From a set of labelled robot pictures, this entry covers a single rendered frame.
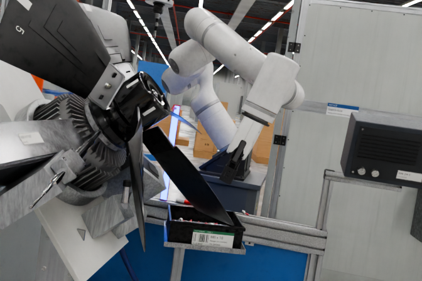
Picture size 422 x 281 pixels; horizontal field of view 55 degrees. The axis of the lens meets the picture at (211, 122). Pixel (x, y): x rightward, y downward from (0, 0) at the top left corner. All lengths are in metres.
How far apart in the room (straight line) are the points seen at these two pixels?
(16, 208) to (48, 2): 0.36
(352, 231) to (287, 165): 0.60
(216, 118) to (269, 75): 0.74
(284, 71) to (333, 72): 1.87
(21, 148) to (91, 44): 0.26
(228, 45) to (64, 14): 0.44
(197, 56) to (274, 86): 0.44
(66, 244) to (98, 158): 0.19
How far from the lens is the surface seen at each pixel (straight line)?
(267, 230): 1.40
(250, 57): 1.08
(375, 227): 2.97
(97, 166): 0.93
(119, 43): 1.08
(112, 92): 0.91
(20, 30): 0.76
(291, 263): 1.45
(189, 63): 1.34
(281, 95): 0.97
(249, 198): 1.62
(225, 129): 1.67
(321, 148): 2.82
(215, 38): 1.12
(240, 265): 1.46
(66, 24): 0.82
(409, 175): 1.40
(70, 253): 0.90
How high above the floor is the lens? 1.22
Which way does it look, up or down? 3 degrees down
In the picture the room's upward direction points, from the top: 8 degrees clockwise
